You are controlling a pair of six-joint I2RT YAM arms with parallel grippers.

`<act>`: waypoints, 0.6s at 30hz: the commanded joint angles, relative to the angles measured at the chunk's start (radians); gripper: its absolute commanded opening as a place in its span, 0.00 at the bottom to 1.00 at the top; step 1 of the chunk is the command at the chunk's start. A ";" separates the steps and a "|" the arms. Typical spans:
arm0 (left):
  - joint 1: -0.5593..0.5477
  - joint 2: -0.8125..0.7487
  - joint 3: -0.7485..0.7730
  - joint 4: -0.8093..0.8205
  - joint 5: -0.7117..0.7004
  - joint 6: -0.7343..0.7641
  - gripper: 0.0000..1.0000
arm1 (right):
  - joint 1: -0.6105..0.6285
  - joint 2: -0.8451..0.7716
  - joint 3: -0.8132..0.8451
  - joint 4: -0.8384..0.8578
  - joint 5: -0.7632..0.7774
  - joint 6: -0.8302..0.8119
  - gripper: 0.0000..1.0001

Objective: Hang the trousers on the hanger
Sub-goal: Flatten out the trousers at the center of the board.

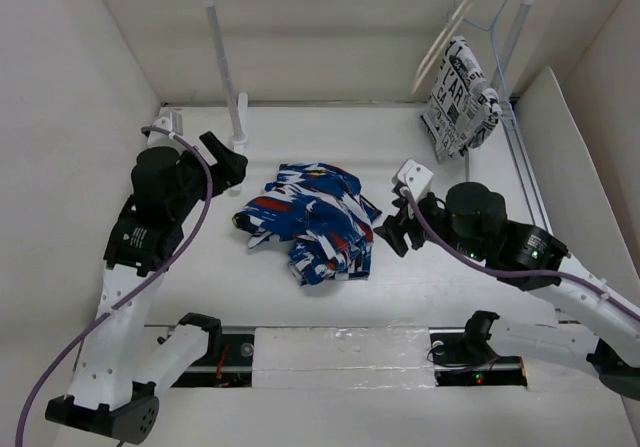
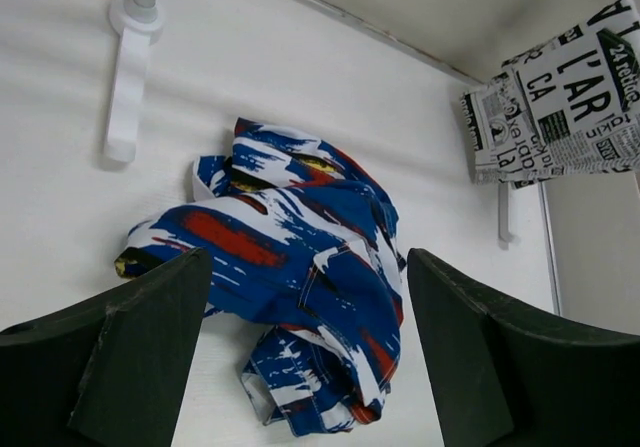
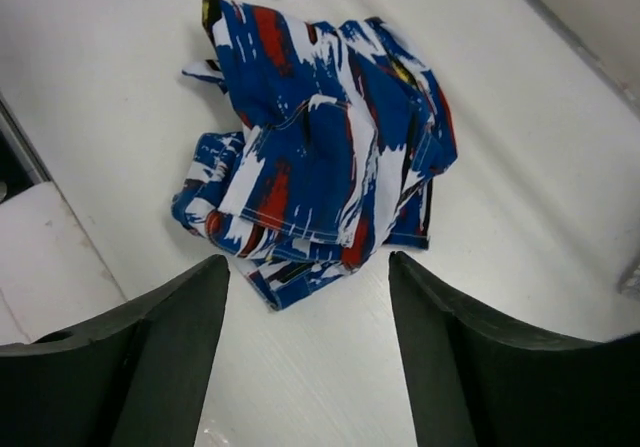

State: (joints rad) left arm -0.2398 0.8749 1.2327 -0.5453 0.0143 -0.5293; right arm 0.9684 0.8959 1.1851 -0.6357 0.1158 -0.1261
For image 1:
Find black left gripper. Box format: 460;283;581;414
172;132;246;220

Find black white newspaper print garment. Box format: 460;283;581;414
421;36;502;163

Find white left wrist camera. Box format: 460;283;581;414
145;107;184;149

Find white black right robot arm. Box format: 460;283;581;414
375;182;639;400

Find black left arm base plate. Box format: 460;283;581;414
173;328;255;388

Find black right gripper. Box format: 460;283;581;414
372;188;486;261

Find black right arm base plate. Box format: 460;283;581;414
426;328;528;388

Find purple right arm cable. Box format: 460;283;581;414
403;190;640;324

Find white metal clothes rack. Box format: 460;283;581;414
194;0;554;233

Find light blue wire hanger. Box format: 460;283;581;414
463;0;517;132

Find blue red white patterned trousers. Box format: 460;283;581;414
232;163;382;286

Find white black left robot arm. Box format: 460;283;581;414
45;127;248;445

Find wooden clothes hanger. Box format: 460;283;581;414
411;0;473;94

